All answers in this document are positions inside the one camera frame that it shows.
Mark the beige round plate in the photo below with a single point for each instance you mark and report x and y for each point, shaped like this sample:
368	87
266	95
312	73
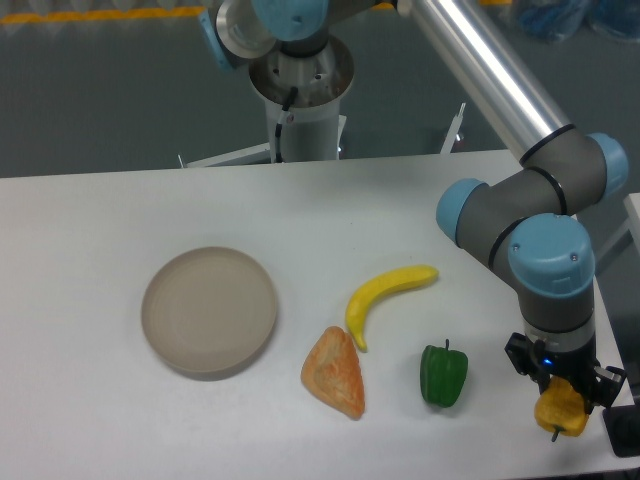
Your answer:
209	313

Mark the blue plastic bags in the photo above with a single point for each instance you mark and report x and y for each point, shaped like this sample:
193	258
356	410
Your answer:
556	21

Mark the orange toy croissant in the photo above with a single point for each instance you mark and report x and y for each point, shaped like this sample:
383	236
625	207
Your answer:
331	372

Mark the silver and grey robot arm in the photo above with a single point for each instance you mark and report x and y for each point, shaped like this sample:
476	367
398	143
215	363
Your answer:
522	229

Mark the green toy bell pepper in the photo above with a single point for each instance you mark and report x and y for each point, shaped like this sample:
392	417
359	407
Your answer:
443	372

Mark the yellow toy bell pepper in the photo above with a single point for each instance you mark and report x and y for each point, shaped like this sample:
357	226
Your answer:
560	410

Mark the black device at table edge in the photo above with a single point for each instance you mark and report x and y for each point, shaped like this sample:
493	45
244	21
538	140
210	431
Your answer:
622	426

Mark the white metal frame bracket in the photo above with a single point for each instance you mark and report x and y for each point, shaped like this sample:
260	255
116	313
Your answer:
453	134

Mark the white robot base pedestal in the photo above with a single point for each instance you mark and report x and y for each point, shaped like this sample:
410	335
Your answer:
302	95

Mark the yellow toy banana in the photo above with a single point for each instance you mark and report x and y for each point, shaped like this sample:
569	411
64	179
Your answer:
379	288

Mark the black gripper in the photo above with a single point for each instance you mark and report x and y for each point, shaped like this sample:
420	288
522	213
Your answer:
599	386

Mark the white post at right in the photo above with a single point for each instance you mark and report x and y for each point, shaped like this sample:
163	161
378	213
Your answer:
625	235

